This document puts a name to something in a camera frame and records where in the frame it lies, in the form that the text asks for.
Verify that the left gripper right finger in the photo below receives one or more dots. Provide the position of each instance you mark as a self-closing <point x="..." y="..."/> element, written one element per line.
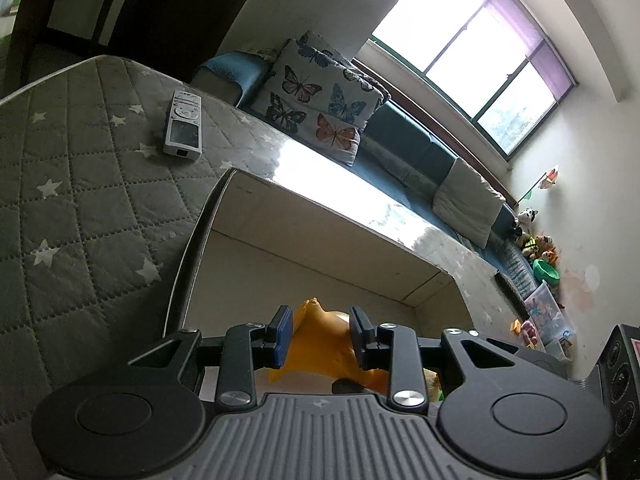
<point x="395" y="349"/>

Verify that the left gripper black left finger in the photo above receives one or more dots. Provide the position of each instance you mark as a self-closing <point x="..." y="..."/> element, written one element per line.
<point x="246" y="348"/>

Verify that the orange rubber duck toy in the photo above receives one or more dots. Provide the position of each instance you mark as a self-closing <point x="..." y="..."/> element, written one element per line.
<point x="321" y="345"/>

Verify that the yellow plush chick toy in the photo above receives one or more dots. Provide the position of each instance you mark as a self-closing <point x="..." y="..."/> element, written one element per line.
<point x="434" y="388"/>

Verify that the clear plastic storage box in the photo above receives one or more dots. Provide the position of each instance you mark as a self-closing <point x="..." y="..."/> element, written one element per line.
<point x="548" y="318"/>

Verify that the pink toy figure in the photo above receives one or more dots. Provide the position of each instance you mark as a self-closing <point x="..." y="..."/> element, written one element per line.
<point x="530" y="335"/>

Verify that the grey cardboard box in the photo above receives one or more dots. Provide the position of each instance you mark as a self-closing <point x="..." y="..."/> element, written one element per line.
<point x="257" y="246"/>

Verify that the small orange toy piece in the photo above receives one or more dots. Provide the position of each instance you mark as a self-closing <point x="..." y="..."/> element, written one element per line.
<point x="516" y="327"/>

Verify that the green plastic bowl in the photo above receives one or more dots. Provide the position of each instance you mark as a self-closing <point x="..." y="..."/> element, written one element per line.
<point x="545" y="272"/>

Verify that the pile of plush toys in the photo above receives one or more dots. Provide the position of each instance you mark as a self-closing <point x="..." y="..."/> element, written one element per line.
<point x="533" y="247"/>

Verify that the grey white cushion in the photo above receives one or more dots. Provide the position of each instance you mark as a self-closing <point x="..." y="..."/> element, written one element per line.
<point x="468" y="203"/>

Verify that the teal sofa bench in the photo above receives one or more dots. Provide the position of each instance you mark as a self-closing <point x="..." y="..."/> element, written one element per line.
<point x="397" y="155"/>

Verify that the white remote control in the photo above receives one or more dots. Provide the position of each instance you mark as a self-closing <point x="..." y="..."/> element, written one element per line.
<point x="183" y="135"/>

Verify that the butterfly print cushion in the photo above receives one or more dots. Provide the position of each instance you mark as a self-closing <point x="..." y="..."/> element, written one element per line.
<point x="319" y="98"/>

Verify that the dark wooden door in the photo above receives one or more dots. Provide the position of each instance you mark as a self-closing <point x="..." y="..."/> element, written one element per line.
<point x="171" y="36"/>

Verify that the window with green frame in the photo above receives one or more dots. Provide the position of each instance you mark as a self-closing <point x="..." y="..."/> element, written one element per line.
<point x="488" y="59"/>

